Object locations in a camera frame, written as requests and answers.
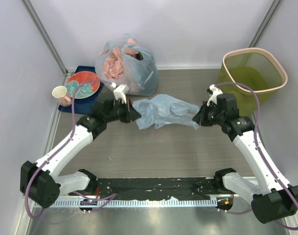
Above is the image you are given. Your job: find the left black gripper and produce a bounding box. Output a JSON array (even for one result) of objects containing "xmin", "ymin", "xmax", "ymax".
[{"xmin": 105, "ymin": 97, "xmax": 141, "ymax": 123}]

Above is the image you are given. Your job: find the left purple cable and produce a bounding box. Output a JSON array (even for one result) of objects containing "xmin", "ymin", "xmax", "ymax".
[{"xmin": 25, "ymin": 78, "xmax": 118, "ymax": 220}]

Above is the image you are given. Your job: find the blue plastic bag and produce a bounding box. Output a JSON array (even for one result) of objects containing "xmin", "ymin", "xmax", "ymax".
[{"xmin": 133, "ymin": 94, "xmax": 199, "ymax": 130}]

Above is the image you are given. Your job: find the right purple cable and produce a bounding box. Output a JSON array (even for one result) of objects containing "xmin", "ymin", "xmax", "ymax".
[{"xmin": 214, "ymin": 82, "xmax": 298, "ymax": 231}]

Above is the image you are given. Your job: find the green trash bin pink rim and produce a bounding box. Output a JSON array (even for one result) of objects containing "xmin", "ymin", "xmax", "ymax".
[{"xmin": 216, "ymin": 47, "xmax": 288, "ymax": 116}]

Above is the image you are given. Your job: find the red floral plate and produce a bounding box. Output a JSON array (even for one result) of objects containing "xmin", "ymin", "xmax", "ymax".
[{"xmin": 65, "ymin": 71, "xmax": 100, "ymax": 99}]

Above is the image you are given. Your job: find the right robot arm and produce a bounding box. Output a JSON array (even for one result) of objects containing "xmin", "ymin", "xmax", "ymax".
[{"xmin": 193, "ymin": 94, "xmax": 298, "ymax": 224}]

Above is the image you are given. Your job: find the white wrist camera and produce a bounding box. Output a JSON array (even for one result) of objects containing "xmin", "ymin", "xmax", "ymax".
[
  {"xmin": 207, "ymin": 84, "xmax": 223, "ymax": 107},
  {"xmin": 110, "ymin": 83, "xmax": 129, "ymax": 104}
]

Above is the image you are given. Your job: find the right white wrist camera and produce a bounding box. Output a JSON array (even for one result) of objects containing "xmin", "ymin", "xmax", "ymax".
[{"xmin": 207, "ymin": 84, "xmax": 223, "ymax": 107}]

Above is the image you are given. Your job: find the pink paper cup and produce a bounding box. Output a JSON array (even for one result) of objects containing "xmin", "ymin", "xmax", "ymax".
[{"xmin": 51, "ymin": 86, "xmax": 72, "ymax": 107}]

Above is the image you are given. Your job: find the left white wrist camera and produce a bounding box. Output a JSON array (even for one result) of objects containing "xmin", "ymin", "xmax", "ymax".
[{"xmin": 110, "ymin": 83, "xmax": 129, "ymax": 104}]

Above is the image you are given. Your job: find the dark blue mat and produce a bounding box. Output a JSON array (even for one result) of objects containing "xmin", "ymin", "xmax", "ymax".
[{"xmin": 65, "ymin": 66, "xmax": 103, "ymax": 114}]

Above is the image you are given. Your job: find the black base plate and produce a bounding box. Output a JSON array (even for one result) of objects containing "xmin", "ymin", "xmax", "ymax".
[{"xmin": 95, "ymin": 177, "xmax": 232, "ymax": 201}]

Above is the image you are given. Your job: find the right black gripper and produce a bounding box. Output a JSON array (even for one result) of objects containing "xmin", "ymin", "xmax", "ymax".
[{"xmin": 193, "ymin": 100, "xmax": 225, "ymax": 126}]

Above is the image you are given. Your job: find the white slotted cable duct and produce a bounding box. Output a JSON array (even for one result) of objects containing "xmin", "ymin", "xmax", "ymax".
[{"xmin": 51, "ymin": 197, "xmax": 217, "ymax": 208}]

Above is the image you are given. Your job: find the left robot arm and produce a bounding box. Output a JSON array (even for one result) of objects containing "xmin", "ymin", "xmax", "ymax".
[{"xmin": 20, "ymin": 99, "xmax": 141, "ymax": 209}]

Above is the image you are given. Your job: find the bag filled with pink trash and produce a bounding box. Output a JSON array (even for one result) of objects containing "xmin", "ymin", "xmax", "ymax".
[{"xmin": 95, "ymin": 34, "xmax": 159, "ymax": 96}]

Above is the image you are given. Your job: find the purple cable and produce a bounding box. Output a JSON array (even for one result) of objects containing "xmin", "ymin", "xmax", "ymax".
[
  {"xmin": 25, "ymin": 78, "xmax": 118, "ymax": 220},
  {"xmin": 214, "ymin": 82, "xmax": 298, "ymax": 231}
]

